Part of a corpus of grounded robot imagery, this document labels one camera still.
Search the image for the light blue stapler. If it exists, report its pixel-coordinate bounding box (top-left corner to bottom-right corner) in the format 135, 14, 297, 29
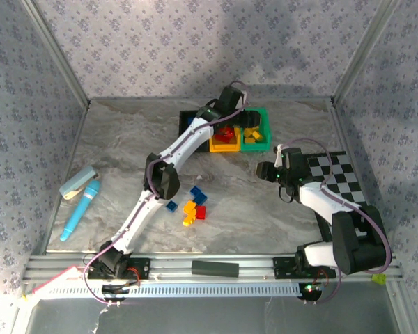
59, 165, 100, 201

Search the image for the aluminium frame side rail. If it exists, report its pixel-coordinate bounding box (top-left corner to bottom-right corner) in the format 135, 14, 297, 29
330, 102, 403, 271
37, 104, 90, 255

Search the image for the blue marker pen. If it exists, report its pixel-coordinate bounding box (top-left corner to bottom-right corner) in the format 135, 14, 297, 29
59, 179, 102, 242

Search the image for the aluminium frame post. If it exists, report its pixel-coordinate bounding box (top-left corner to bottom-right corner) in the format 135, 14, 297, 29
330, 0, 402, 106
20, 0, 92, 109

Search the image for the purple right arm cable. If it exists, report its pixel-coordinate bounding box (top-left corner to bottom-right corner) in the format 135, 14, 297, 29
281, 137, 393, 304

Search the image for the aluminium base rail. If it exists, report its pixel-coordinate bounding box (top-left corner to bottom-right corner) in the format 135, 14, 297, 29
22, 253, 404, 283

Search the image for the dark grey rectangular block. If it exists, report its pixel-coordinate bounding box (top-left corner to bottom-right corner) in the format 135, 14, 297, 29
191, 260, 240, 278

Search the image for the black plastic bin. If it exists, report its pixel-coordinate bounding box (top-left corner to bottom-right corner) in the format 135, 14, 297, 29
178, 109, 210, 153

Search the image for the green plastic bin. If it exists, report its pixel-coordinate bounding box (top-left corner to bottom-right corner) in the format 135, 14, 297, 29
239, 106, 273, 152

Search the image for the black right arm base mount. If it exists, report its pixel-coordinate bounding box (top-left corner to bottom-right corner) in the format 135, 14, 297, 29
272, 256, 337, 280

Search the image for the white slotted cable duct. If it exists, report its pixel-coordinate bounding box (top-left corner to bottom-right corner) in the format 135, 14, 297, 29
50, 282, 301, 299

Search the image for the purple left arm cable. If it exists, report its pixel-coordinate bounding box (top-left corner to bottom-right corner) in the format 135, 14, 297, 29
82, 81, 251, 304

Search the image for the yellow plastic bin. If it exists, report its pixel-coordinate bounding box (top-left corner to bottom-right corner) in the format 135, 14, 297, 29
208, 114, 242, 154

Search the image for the red and white strip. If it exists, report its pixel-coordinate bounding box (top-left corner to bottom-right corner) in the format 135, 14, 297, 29
22, 265, 82, 301

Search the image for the black white checkerboard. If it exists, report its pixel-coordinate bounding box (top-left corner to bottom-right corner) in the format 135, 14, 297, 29
305, 150, 369, 243

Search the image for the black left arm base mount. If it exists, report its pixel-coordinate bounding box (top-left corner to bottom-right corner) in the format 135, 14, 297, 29
86, 255, 151, 281

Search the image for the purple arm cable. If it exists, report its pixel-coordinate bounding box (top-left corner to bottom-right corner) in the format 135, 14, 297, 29
82, 81, 251, 304
281, 137, 393, 304

